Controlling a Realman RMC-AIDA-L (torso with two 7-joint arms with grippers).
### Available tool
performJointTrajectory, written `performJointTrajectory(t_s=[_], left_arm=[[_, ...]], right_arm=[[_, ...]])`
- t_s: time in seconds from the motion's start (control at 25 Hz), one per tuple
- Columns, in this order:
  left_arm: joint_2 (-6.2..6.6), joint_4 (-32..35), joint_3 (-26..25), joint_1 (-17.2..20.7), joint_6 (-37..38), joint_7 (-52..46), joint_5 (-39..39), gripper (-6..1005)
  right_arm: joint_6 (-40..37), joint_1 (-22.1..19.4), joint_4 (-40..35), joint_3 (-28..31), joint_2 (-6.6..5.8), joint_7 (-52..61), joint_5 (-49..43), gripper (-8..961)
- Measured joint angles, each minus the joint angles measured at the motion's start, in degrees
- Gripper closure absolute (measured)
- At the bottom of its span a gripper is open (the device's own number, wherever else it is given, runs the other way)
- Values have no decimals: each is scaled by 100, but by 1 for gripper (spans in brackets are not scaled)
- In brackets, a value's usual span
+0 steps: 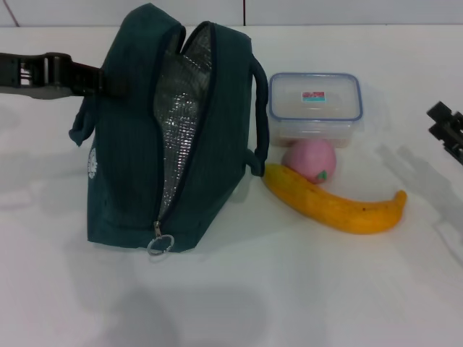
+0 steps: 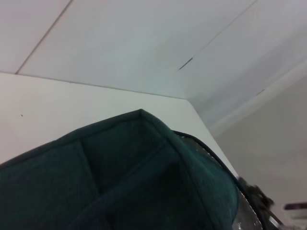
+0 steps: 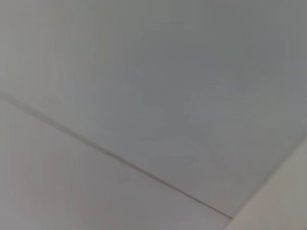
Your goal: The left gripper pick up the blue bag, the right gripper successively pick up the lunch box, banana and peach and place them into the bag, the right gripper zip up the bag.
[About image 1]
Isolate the yellow banana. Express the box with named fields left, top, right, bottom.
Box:
left=262, top=163, right=408, bottom=236

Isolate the dark teal insulated lunch bag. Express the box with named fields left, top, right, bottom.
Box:
left=69, top=2, right=271, bottom=258

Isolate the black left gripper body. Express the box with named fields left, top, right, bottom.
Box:
left=0, top=51, right=73, bottom=100

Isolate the pink peach toy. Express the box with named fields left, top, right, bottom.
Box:
left=281, top=140, right=338, bottom=186

